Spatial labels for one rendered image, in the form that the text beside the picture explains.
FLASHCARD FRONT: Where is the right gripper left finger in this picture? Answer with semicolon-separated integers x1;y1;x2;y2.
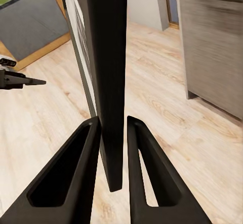
0;116;101;224

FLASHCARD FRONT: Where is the poster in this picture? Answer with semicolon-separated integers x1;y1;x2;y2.
62;0;127;192

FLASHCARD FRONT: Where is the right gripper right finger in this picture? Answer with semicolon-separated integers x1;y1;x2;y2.
127;116;213;224

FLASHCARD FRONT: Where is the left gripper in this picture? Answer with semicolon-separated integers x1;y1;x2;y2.
0;69;47;90

